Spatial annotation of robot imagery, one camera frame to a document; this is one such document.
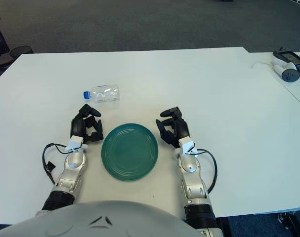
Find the black table leg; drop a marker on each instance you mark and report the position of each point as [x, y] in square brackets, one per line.
[225, 227]

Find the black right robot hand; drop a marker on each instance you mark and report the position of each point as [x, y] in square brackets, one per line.
[180, 126]

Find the table foot with caster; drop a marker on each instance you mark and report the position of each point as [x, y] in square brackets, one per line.
[295, 222]

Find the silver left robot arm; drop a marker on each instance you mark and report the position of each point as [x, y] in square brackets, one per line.
[70, 163]

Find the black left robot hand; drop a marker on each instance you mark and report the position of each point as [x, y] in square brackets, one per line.
[78, 124]

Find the dark handheld console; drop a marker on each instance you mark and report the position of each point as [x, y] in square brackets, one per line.
[291, 58]

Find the silver robot torso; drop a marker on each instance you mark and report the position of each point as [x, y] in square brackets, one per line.
[90, 222]

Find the white grey VR controller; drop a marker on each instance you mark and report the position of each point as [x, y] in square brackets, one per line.
[290, 75]

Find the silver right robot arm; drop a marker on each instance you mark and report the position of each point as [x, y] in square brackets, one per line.
[191, 170]

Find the green round plate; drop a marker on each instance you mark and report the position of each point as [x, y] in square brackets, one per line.
[130, 153]

